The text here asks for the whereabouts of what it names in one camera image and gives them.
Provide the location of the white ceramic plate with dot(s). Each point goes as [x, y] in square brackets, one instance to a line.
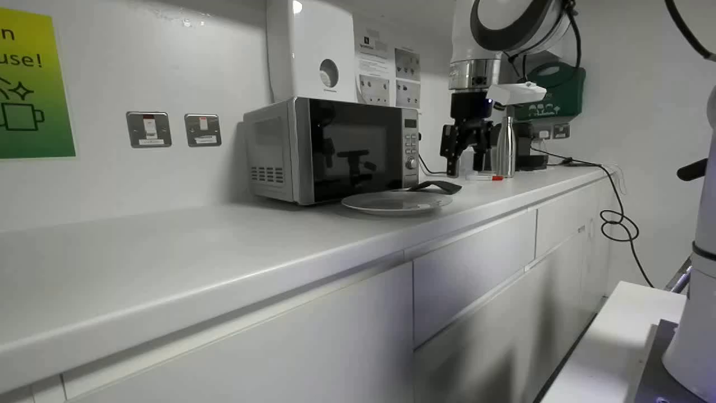
[389, 201]

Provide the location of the white cabinet door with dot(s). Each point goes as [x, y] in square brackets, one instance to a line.
[260, 349]

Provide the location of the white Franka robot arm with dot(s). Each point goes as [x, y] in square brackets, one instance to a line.
[694, 337]

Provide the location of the white narrow cabinet front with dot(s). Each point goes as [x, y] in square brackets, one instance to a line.
[572, 299]

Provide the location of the white wide drawer front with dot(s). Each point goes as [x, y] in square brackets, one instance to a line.
[471, 268]

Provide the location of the white paper towel dispenser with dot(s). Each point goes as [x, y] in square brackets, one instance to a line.
[305, 52]

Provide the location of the white wall cabinet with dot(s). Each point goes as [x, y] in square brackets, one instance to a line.
[403, 18]

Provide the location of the picture instruction sheet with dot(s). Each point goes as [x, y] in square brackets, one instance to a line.
[374, 90]
[409, 62]
[409, 91]

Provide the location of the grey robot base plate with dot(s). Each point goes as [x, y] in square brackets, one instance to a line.
[652, 371]

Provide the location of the white narrow drawer front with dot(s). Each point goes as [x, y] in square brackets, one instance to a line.
[572, 216]

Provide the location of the black countertop appliance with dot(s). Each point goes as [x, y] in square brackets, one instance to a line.
[531, 147]

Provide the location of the white logo instruction sheet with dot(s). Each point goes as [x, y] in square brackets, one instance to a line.
[374, 48]

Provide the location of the silver microwave oven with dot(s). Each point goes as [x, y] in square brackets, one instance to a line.
[351, 147]

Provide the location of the green yellow wall poster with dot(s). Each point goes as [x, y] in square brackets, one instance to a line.
[35, 97]

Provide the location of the metallic cylindrical bottle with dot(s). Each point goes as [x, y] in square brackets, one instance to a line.
[507, 145]

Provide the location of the white robot mounting table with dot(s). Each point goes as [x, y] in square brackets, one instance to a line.
[606, 349]

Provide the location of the clear plastic cup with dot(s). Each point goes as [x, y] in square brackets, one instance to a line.
[469, 159]

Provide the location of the silver metal rail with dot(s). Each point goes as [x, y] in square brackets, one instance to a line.
[678, 276]

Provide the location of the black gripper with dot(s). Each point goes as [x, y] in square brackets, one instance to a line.
[471, 107]

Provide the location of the silver wall switch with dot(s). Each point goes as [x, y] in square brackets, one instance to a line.
[202, 130]

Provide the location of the white deep drawer front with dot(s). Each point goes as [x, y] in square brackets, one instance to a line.
[478, 358]

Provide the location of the green wall box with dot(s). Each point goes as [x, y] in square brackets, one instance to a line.
[558, 90]

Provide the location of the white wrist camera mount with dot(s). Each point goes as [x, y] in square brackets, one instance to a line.
[517, 91]

